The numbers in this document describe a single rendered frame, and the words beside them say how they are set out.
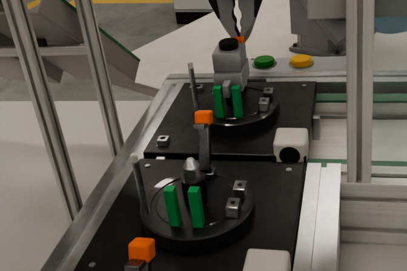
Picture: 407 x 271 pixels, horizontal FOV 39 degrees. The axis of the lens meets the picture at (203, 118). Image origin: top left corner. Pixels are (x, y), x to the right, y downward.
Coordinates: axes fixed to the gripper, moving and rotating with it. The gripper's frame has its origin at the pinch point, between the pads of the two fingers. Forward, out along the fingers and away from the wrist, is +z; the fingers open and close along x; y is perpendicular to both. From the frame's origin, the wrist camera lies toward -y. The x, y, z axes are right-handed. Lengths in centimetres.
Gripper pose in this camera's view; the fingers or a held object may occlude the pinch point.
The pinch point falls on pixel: (239, 38)
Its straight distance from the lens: 95.0
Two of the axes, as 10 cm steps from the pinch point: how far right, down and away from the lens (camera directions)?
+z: 1.2, 8.7, 4.8
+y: 2.3, -4.9, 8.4
